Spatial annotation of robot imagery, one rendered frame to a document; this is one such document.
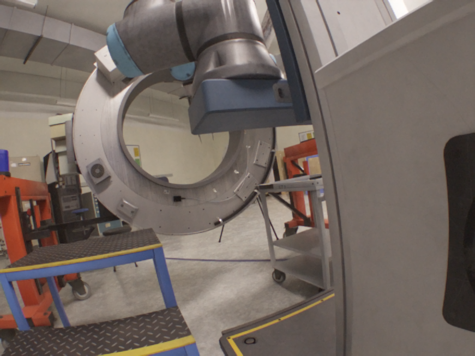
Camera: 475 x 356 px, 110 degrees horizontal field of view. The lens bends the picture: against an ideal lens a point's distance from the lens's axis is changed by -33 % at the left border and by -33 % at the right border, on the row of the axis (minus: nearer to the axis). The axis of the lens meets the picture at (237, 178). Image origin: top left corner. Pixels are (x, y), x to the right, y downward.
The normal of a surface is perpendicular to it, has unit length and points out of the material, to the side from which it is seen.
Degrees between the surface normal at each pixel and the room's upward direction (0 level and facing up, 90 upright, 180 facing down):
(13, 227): 90
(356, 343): 90
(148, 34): 114
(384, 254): 90
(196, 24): 119
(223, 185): 90
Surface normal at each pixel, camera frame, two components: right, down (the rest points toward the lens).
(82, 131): 0.40, -0.07
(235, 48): -0.01, -0.34
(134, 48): 0.05, 0.61
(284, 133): -0.43, 0.07
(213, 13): -0.18, 0.15
